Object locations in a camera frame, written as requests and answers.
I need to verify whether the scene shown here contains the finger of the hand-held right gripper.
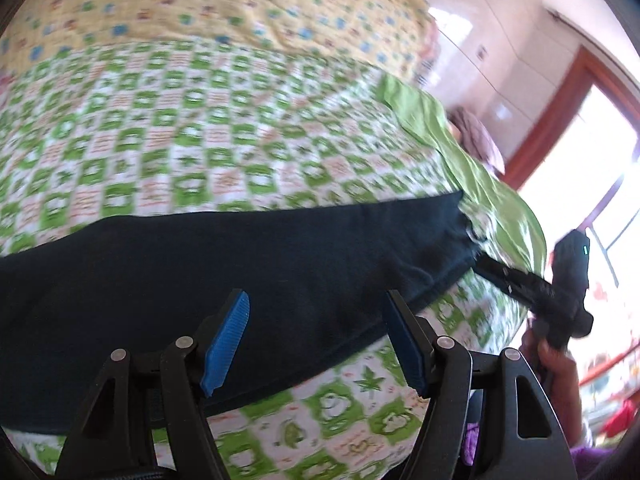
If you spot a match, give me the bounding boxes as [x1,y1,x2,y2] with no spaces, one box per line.
[474,252,557,311]

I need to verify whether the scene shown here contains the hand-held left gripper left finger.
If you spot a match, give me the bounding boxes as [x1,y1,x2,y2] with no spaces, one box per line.
[54,289,250,480]

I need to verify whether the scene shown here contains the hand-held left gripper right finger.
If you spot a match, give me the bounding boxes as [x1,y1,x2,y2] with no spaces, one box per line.
[382,290,572,480]

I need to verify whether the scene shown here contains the dark navy pants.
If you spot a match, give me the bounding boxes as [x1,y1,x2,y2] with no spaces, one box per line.
[0,191,479,434]

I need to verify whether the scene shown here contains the person's right forearm purple sleeve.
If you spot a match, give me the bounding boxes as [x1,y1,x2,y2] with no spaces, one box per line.
[567,422,623,480]

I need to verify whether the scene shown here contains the person's right hand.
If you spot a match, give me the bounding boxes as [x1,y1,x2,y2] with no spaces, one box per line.
[519,330,585,445]

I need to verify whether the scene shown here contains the plain green bed sheet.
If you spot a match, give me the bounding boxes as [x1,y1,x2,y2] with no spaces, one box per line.
[380,74,548,273]

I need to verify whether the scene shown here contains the mauve cloth bundle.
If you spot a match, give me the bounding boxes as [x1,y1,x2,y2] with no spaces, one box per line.
[447,106,507,176]

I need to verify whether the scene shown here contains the green checkered printed blanket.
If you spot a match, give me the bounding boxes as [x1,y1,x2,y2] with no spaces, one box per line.
[0,35,538,480]

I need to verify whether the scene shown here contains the yellow printed blanket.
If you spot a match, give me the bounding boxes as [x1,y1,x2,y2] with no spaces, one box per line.
[0,0,441,68]

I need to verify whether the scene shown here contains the wooden window frame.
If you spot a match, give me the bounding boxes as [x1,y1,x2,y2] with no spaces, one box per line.
[502,46,640,291]

